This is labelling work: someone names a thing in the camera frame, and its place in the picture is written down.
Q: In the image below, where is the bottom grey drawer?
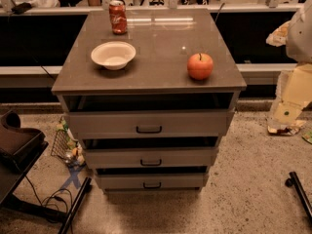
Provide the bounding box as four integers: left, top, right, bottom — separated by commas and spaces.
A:
95, 173, 209, 191

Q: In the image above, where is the grey drawer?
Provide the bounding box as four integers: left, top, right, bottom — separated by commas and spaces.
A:
64, 110, 234, 140
83, 147, 218, 169
95, 173, 209, 191

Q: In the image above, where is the crumpled snack bag on floor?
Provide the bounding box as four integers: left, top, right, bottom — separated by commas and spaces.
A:
267, 120, 305, 136

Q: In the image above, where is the red apple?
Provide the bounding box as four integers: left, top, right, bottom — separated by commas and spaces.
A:
187, 53, 214, 80

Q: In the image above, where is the black cable on floor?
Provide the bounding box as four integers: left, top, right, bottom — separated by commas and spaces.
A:
23, 175, 74, 234

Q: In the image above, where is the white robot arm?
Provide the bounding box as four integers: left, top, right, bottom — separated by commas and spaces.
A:
266, 0, 312, 134

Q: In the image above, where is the grey drawer cabinet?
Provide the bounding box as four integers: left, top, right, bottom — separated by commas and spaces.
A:
51, 8, 248, 195

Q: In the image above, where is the middle grey drawer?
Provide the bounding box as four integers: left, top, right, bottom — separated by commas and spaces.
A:
83, 147, 218, 169

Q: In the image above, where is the dark chair left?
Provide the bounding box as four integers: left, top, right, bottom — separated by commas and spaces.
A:
0, 111, 48, 205

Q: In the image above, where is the white paper bowl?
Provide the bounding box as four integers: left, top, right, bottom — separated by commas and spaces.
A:
91, 41, 137, 70

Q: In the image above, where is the green packet right edge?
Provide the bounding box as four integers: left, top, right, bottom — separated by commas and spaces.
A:
302, 132, 312, 144

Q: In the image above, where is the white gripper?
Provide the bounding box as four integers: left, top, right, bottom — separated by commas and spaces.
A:
267, 62, 312, 125

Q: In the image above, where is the black bar lower left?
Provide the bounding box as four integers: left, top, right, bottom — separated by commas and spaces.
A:
58, 177, 92, 234

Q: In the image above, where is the wire basket with items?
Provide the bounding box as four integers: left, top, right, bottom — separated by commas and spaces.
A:
51, 117, 85, 167

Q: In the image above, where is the black bar with wheel right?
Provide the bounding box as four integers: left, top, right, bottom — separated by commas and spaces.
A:
285, 172, 312, 224

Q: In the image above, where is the top grey drawer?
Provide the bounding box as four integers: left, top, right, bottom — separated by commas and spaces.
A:
64, 110, 234, 140

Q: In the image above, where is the red coke can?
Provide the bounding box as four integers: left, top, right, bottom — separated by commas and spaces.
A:
109, 0, 127, 35

